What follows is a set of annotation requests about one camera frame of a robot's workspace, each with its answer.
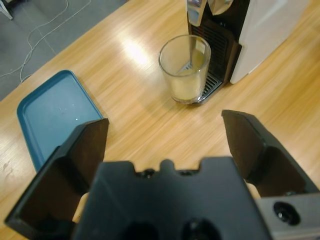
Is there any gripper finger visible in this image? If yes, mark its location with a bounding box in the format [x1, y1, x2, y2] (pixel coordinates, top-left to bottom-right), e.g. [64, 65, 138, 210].
[221, 109, 320, 200]
[4, 118, 110, 240]

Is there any clear drinking glass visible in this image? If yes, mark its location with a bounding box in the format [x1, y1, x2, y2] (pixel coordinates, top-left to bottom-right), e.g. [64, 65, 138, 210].
[158, 34, 212, 106]

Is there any white capsule coffee machine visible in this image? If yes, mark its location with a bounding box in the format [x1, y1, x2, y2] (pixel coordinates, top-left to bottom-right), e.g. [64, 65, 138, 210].
[184, 0, 311, 106]

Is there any teal plastic tray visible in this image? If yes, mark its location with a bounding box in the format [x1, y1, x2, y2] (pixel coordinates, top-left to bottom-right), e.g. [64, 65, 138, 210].
[16, 69, 106, 173]

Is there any metal drip tray grate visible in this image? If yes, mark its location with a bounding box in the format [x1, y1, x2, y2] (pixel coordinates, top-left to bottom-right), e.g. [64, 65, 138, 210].
[197, 74, 223, 105]

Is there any white furniture leg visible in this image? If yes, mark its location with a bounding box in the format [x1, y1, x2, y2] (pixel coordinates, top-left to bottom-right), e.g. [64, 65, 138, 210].
[0, 0, 14, 21]

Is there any white floor cable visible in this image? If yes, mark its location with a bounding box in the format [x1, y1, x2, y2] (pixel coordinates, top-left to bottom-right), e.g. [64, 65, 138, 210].
[0, 0, 70, 83]

